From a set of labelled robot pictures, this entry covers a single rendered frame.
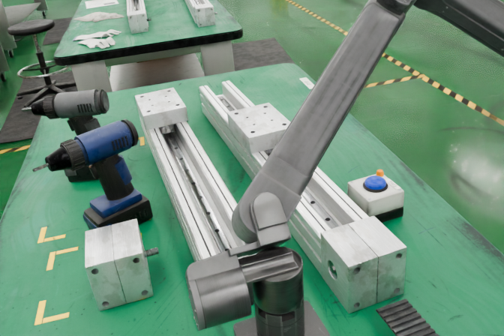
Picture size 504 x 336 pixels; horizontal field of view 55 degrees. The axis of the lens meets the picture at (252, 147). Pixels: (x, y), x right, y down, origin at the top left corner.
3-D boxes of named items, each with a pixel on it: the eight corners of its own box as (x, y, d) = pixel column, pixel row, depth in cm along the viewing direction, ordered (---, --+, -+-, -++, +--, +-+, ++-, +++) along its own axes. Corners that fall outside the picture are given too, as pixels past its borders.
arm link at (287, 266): (311, 265, 51) (290, 234, 56) (249, 283, 49) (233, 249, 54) (312, 313, 54) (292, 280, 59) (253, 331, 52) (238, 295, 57)
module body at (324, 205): (373, 259, 85) (373, 220, 81) (321, 277, 82) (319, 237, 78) (232, 105, 152) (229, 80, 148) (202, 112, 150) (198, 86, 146)
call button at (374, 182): (390, 190, 93) (390, 181, 92) (371, 196, 92) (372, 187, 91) (378, 181, 96) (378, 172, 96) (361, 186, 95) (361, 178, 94)
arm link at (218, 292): (277, 187, 53) (262, 205, 61) (173, 212, 50) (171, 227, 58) (311, 298, 49) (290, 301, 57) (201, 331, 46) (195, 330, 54)
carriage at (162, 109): (190, 130, 125) (186, 106, 122) (148, 140, 122) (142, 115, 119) (177, 109, 139) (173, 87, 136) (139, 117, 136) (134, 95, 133)
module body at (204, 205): (272, 293, 80) (268, 253, 76) (214, 313, 77) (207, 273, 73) (174, 118, 147) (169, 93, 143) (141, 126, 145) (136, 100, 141)
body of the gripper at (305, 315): (233, 334, 60) (227, 289, 56) (307, 310, 63) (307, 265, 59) (250, 377, 54) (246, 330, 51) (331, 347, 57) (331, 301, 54)
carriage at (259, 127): (297, 153, 109) (295, 126, 106) (251, 165, 106) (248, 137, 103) (271, 127, 123) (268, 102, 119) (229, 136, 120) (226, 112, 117)
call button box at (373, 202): (403, 216, 94) (405, 189, 91) (360, 230, 92) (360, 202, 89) (380, 196, 101) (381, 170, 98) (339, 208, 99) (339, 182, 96)
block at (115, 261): (167, 292, 82) (157, 248, 78) (99, 311, 80) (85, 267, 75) (160, 256, 91) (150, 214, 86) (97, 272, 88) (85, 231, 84)
